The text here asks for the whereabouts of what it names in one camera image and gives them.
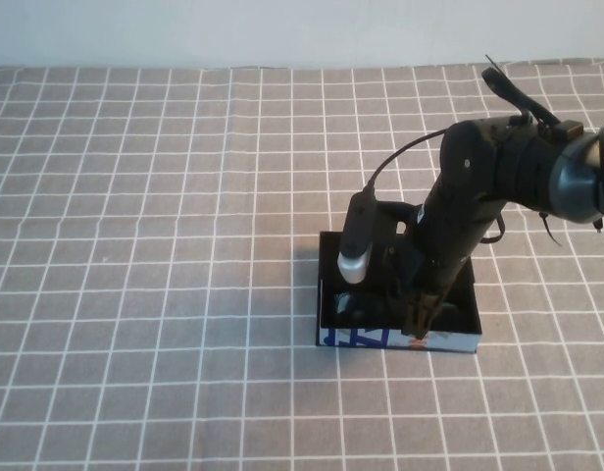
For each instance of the black-framed glasses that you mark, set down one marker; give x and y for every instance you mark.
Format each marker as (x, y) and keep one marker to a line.
(363, 310)

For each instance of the grey white-checked tablecloth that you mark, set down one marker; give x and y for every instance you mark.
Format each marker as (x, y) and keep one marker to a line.
(135, 294)

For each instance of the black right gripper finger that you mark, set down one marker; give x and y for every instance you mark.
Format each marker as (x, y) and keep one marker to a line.
(414, 316)
(435, 314)

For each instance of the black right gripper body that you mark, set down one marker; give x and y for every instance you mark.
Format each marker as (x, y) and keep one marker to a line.
(444, 235)

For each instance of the black wrist camera silver tip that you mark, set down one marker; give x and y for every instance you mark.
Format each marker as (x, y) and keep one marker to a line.
(356, 235)

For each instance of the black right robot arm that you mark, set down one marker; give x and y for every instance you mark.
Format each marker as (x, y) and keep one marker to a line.
(522, 167)

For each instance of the black glasses case printed side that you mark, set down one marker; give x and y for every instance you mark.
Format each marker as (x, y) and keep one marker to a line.
(331, 255)

